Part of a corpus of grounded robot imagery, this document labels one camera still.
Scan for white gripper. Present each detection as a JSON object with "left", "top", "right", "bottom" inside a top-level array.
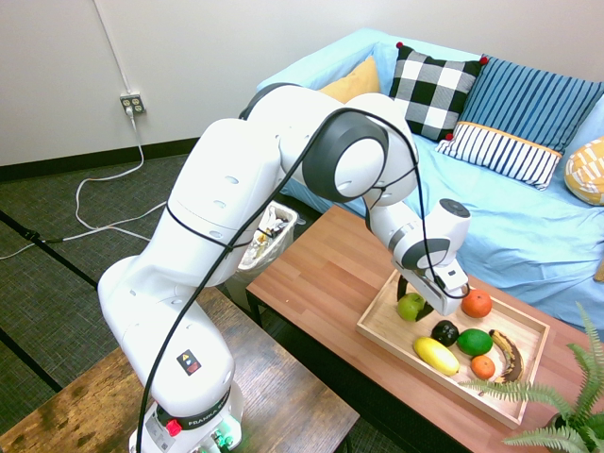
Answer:
[{"left": 392, "top": 257, "right": 467, "bottom": 324}]

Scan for green apple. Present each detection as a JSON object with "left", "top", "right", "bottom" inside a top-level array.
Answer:
[{"left": 396, "top": 292, "right": 427, "bottom": 324}]

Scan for wooden tray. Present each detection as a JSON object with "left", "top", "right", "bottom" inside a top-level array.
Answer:
[{"left": 355, "top": 266, "right": 551, "bottom": 430}]

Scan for black avocado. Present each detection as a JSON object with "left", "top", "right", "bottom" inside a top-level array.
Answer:
[{"left": 430, "top": 319, "right": 460, "bottom": 347}]

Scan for yellow mango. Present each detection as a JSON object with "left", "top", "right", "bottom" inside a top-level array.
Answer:
[{"left": 412, "top": 336, "right": 461, "bottom": 378}]

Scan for large red-orange grapefruit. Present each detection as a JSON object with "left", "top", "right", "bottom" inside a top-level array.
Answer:
[{"left": 461, "top": 288, "right": 494, "bottom": 319}]

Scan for green lime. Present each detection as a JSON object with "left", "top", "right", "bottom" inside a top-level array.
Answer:
[{"left": 456, "top": 328, "right": 495, "bottom": 357}]

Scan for reddish wooden coffee table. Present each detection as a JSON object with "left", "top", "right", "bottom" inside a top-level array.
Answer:
[{"left": 245, "top": 204, "right": 604, "bottom": 453}]

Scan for small orange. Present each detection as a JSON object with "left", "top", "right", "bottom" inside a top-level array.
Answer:
[{"left": 470, "top": 354, "right": 496, "bottom": 381}]

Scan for overripe brown banana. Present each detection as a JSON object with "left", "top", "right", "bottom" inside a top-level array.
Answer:
[{"left": 487, "top": 328, "right": 526, "bottom": 384}]

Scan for light blue covered sofa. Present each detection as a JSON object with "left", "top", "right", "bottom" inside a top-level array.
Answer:
[{"left": 255, "top": 26, "right": 604, "bottom": 331}]

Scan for white trash bin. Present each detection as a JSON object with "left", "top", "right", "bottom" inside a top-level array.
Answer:
[{"left": 226, "top": 199, "right": 300, "bottom": 313}]

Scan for rustic brown robot table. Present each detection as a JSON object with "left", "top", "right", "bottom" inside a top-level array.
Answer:
[{"left": 0, "top": 285, "right": 361, "bottom": 453}]

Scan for navy white striped pillow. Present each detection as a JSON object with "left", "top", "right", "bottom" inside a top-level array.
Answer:
[{"left": 434, "top": 121, "right": 564, "bottom": 192}]

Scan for black white checkered pillow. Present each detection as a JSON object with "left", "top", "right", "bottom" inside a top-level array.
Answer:
[{"left": 387, "top": 41, "right": 490, "bottom": 143}]

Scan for green fern plant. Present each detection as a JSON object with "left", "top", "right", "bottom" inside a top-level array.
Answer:
[{"left": 458, "top": 301, "right": 604, "bottom": 453}]

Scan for yellow white patterned pillow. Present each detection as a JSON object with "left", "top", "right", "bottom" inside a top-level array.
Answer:
[{"left": 563, "top": 136, "right": 604, "bottom": 207}]

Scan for mustard yellow pillow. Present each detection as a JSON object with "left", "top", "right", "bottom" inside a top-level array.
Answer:
[{"left": 316, "top": 55, "right": 383, "bottom": 107}]

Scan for blue striped pillow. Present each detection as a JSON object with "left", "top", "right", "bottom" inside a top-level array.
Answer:
[{"left": 456, "top": 55, "right": 604, "bottom": 156}]

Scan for black stand leg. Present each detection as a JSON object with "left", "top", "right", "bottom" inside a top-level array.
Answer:
[{"left": 0, "top": 209, "right": 101, "bottom": 288}]

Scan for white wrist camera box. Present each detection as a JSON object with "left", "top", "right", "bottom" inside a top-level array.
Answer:
[{"left": 432, "top": 264, "right": 469, "bottom": 292}]

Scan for white power cord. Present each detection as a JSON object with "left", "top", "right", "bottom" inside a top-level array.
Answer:
[{"left": 0, "top": 105, "right": 169, "bottom": 261}]

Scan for wall power outlet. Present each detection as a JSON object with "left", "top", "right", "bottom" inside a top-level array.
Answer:
[{"left": 118, "top": 88, "right": 148, "bottom": 117}]

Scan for white wall cable conduit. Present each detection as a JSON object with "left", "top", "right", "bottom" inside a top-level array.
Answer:
[{"left": 91, "top": 0, "right": 134, "bottom": 93}]

